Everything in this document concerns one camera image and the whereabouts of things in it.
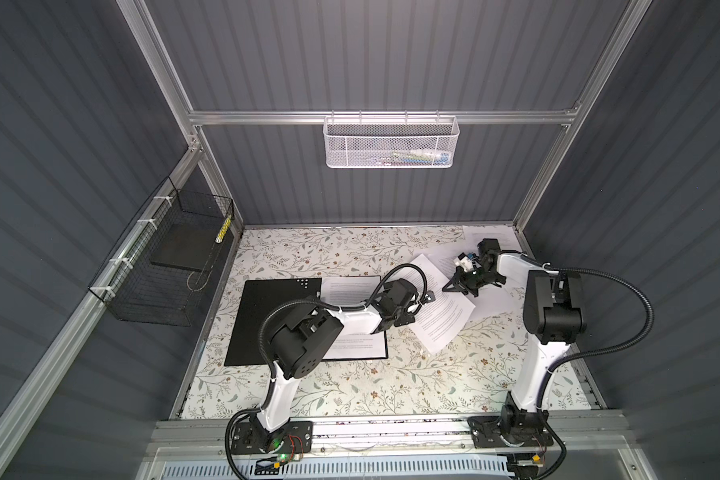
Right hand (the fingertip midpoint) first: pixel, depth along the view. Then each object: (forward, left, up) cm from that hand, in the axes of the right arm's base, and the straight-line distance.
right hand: (448, 290), depth 98 cm
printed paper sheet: (+2, +32, -2) cm, 32 cm away
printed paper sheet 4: (+27, -28, -4) cm, 39 cm away
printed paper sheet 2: (-10, +5, -2) cm, 11 cm away
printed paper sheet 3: (+17, -1, -3) cm, 18 cm away
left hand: (-2, +15, +1) cm, 16 cm away
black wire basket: (-10, +78, +27) cm, 83 cm away
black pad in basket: (-5, +71, +30) cm, 77 cm away
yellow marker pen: (+3, +66, +27) cm, 71 cm away
